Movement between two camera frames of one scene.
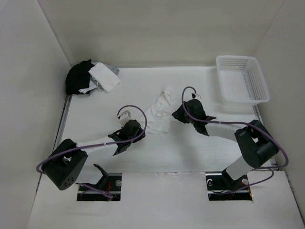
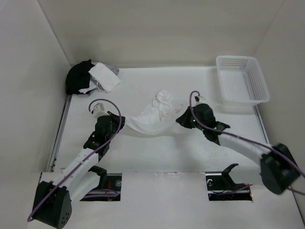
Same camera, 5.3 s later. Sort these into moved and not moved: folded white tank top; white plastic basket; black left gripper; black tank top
Moved: black left gripper
Not moved: folded white tank top; black tank top; white plastic basket
